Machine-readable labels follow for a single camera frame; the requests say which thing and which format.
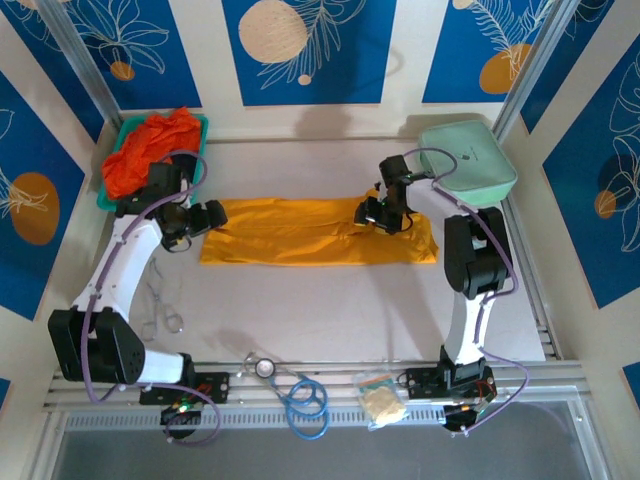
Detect yellow t-shirt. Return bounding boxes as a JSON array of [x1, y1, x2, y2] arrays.
[[198, 187, 441, 267]]

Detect teal perforated plastic basket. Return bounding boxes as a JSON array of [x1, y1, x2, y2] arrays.
[[95, 113, 210, 214]]

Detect orange crumpled t-shirt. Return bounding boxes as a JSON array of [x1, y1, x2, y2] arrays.
[[101, 105, 202, 200]]

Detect mint green lidded container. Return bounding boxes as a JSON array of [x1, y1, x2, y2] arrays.
[[417, 118, 519, 207]]

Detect metal scissors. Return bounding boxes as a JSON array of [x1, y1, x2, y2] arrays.
[[141, 257, 185, 341]]

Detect left control board with leds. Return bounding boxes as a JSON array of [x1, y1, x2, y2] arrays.
[[160, 404, 204, 432]]

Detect clear bag of gloves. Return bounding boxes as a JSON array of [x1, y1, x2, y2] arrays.
[[352, 368, 410, 432]]

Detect blue stethoscope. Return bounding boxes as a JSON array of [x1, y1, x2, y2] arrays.
[[239, 352, 331, 442]]

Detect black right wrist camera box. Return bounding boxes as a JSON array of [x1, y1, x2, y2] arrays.
[[353, 196, 384, 226]]

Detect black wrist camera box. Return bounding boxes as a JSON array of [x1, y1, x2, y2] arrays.
[[202, 199, 230, 231], [353, 196, 384, 226]]

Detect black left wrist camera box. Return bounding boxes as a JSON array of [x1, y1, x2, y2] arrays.
[[202, 199, 230, 231]]

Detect blue floral wall poster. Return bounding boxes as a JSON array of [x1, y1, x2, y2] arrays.
[[222, 0, 397, 107], [422, 0, 556, 105], [542, 34, 640, 310], [0, 69, 87, 321], [2, 0, 204, 110]]

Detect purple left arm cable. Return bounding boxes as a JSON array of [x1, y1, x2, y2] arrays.
[[79, 151, 222, 447]]

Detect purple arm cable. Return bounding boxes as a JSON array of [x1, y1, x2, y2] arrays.
[[79, 151, 222, 447], [402, 147, 530, 437]]

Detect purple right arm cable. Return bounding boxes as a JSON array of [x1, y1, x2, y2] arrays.
[[402, 147, 530, 437]]

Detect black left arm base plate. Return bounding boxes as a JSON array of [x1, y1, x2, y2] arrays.
[[138, 369, 231, 406]]

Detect aluminium frame post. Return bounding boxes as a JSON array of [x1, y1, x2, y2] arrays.
[[492, 0, 584, 146], [37, 0, 124, 127]]

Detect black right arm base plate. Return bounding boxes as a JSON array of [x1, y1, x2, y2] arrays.
[[405, 367, 496, 401]]

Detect aluminium frame rails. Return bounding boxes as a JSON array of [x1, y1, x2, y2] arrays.
[[42, 199, 586, 431]]

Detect right control board with wires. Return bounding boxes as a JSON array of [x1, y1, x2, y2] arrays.
[[442, 401, 489, 435]]

